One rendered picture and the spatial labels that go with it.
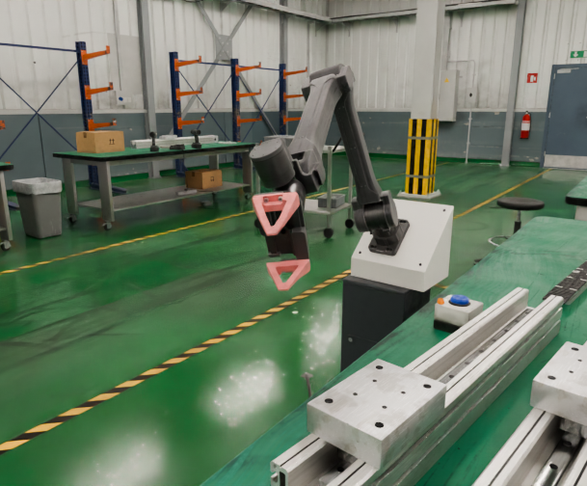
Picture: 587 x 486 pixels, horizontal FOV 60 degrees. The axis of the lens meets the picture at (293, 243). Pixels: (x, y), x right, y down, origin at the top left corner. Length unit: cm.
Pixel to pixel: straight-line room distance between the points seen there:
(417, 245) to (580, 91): 1084
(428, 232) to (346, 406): 89
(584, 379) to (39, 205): 517
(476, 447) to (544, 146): 1156
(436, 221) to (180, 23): 928
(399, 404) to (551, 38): 1187
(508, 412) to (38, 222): 507
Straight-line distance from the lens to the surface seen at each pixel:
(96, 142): 595
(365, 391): 70
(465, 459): 82
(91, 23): 930
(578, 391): 79
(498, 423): 91
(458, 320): 118
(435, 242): 146
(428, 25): 760
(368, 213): 137
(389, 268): 145
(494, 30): 1271
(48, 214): 561
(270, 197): 74
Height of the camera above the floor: 126
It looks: 15 degrees down
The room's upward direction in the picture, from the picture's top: straight up
